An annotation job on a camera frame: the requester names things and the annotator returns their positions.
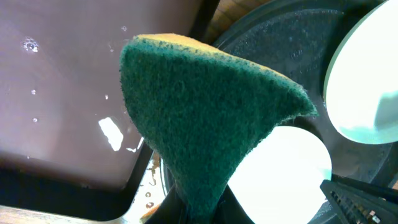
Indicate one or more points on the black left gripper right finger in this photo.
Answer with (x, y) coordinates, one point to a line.
(229, 211)

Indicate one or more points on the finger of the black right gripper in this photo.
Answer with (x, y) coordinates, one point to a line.
(357, 202)

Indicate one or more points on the dark rectangular water tray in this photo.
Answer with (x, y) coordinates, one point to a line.
(68, 145)

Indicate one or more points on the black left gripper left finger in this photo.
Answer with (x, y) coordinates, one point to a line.
(171, 211)

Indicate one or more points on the pale green plate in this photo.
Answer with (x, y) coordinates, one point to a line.
(360, 87)
(279, 180)

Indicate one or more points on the green yellow sponge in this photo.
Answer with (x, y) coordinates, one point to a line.
(203, 110)

